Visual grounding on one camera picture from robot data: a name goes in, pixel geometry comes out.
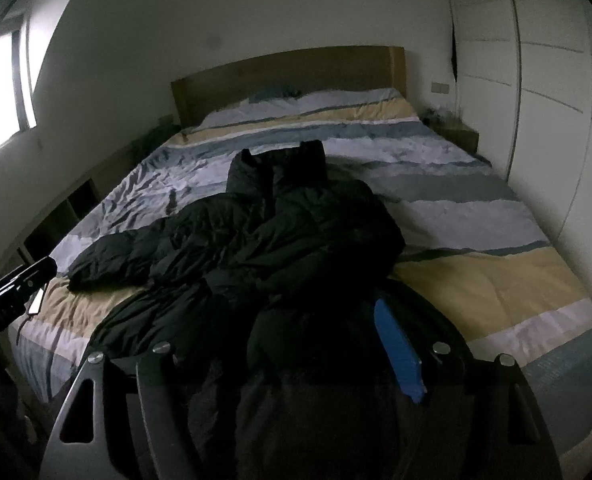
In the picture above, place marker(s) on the wooden nightstand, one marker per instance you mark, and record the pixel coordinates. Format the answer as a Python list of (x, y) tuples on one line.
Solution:
[(458, 137)]

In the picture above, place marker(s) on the white wardrobe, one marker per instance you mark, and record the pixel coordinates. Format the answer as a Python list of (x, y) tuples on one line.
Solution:
[(550, 85)]

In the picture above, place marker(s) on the light pillow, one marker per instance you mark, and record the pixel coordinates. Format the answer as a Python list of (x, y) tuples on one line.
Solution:
[(348, 99), (246, 111)]

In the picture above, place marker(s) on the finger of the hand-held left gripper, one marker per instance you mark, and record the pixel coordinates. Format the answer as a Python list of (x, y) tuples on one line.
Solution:
[(21, 280)]

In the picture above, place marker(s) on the striped duvet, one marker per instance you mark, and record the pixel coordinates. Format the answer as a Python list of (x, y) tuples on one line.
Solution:
[(440, 210)]

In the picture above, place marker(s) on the small white device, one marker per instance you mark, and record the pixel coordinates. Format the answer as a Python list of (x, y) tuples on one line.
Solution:
[(37, 302)]

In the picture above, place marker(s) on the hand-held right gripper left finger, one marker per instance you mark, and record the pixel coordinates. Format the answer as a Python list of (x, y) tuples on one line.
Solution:
[(152, 390)]

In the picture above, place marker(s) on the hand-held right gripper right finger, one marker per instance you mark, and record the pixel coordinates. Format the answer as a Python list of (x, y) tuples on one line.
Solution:
[(398, 350)]

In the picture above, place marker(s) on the low open shelf unit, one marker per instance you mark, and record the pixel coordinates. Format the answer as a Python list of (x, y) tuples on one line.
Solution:
[(61, 220)]

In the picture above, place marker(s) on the wooden bed headboard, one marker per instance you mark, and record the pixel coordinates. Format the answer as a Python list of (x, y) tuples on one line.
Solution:
[(286, 72)]

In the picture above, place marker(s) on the black down jacket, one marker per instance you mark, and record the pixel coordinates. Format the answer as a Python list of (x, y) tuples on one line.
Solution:
[(286, 240)]

